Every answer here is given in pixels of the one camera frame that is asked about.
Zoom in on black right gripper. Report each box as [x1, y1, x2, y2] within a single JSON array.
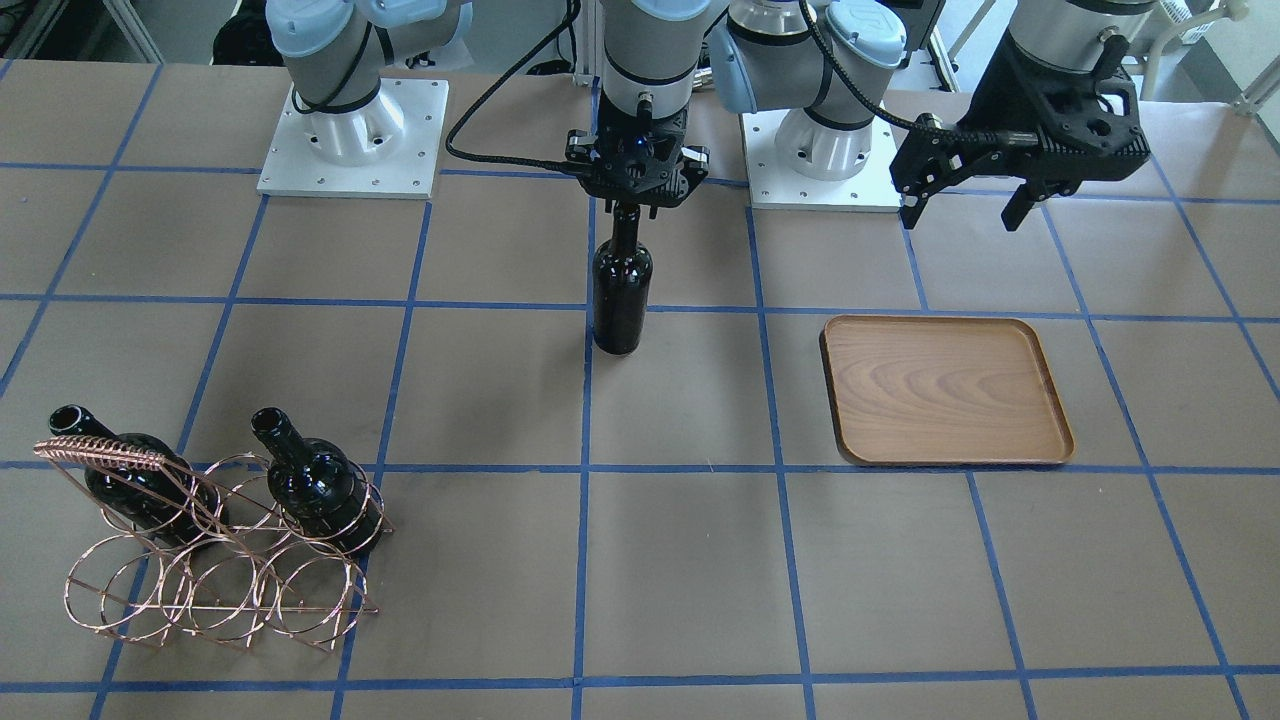
[[564, 105, 710, 208]]

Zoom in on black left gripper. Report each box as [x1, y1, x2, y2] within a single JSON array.
[[890, 35, 1151, 232]]

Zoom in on dark wine bottle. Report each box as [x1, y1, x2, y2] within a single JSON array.
[[591, 202, 653, 355], [47, 404, 218, 548], [251, 407, 385, 557]]

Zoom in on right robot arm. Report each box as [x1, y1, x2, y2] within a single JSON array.
[[257, 1, 713, 213]]

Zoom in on wooden tray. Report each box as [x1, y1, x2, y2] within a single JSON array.
[[820, 315, 1076, 466]]

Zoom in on white chair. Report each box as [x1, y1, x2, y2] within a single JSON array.
[[1124, 1, 1251, 101]]

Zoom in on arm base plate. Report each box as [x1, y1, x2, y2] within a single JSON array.
[[741, 109, 901, 213], [257, 78, 451, 201]]

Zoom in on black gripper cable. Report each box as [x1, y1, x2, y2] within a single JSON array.
[[445, 0, 602, 173]]

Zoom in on copper wire bottle basket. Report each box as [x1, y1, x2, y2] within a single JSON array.
[[35, 437, 380, 652]]

